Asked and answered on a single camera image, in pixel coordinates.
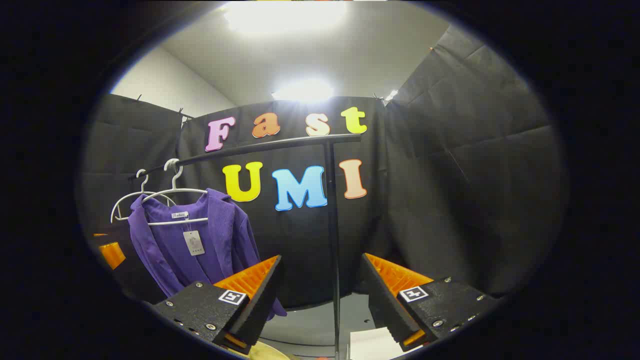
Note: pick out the black clothes rack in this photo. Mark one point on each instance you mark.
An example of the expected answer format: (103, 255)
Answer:
(332, 225)

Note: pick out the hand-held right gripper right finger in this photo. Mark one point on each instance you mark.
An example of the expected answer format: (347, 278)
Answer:
(382, 300)

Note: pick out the large white plastic hanger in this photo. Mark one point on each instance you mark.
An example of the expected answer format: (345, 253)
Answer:
(173, 187)

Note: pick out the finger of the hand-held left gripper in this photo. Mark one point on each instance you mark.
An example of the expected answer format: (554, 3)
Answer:
(112, 254)

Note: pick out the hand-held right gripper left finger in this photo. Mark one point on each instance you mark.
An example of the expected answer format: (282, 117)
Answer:
(260, 300)

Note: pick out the small white plastic hanger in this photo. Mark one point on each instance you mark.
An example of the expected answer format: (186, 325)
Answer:
(120, 200)

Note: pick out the small ceiling light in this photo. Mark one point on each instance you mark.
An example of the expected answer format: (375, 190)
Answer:
(302, 91)

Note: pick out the black backdrop cloth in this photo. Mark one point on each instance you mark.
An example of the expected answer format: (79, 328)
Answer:
(450, 175)

